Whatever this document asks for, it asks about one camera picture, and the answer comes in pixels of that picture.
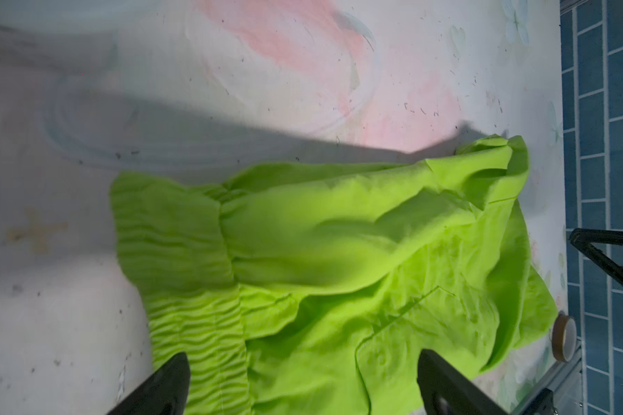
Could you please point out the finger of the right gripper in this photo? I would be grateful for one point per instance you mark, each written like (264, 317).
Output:
(585, 241)

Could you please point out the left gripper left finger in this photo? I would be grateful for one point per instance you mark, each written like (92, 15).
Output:
(166, 391)

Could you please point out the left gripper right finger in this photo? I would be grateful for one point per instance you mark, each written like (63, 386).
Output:
(445, 390)

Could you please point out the neon green shorts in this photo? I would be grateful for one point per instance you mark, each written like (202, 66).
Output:
(313, 288)

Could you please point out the brown tape roll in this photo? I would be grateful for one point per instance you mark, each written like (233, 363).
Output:
(564, 338)

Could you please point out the aluminium front rail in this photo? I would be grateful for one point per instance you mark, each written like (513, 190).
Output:
(559, 391)

